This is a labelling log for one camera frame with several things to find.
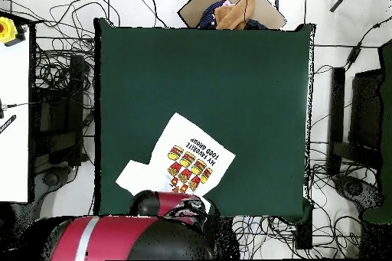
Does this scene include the white printed t-shirt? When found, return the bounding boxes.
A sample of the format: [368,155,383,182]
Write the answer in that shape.
[115,112,237,213]

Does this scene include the dark green table cloth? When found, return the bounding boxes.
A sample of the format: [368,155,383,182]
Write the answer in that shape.
[93,17,316,225]

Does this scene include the blue dotted garment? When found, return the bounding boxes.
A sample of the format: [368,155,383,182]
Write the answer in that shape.
[197,0,226,29]

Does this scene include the dark blue garment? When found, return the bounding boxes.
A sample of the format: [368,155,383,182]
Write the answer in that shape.
[244,18,269,31]

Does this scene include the cardboard box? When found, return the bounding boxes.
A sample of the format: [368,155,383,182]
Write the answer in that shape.
[177,0,288,31]

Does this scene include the orange towel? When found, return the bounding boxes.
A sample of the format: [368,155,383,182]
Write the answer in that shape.
[214,0,256,31]

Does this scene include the black box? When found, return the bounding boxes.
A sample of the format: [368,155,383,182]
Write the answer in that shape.
[295,211,314,250]

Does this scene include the white table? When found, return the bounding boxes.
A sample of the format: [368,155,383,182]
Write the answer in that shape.
[0,24,31,204]

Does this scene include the black ribbed strip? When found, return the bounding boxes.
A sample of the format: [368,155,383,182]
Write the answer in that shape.
[0,114,18,135]

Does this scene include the yellow emergency stop button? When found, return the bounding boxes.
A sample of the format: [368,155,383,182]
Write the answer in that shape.
[0,16,18,44]

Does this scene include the black cable tangle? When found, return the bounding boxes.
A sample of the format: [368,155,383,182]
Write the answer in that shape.
[235,214,296,259]
[307,138,381,259]
[30,0,169,112]

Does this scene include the black adapter cable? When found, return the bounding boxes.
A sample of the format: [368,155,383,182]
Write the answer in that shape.
[344,15,392,69]

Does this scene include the black connector with wire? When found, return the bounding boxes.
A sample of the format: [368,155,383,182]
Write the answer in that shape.
[0,98,41,119]

